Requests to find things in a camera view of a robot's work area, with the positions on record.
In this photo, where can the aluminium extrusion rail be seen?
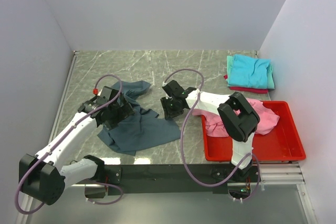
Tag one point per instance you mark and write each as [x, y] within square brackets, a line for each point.
[272, 173]

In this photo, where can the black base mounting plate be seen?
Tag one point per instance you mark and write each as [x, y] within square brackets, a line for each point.
[146, 178]

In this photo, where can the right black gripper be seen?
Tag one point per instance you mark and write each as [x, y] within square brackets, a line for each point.
[170, 107]

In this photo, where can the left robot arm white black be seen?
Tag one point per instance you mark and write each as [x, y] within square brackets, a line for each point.
[44, 176]

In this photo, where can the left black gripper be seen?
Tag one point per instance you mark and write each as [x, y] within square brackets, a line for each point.
[121, 112]

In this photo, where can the crimson folded t shirt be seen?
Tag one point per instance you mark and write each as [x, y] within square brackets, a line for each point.
[251, 90]

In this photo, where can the cyan folded t shirt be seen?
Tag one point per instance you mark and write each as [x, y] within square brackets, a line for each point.
[249, 70]

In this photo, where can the red plastic bin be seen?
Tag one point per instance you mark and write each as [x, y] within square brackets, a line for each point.
[281, 144]

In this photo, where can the pink t shirt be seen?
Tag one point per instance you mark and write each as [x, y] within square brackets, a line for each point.
[215, 128]

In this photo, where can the slate blue t shirt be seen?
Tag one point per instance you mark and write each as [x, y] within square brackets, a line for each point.
[143, 130]

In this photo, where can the teal green folded t shirt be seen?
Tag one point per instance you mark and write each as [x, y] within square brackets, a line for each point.
[271, 77]

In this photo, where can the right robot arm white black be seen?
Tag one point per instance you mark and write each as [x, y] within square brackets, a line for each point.
[237, 115]

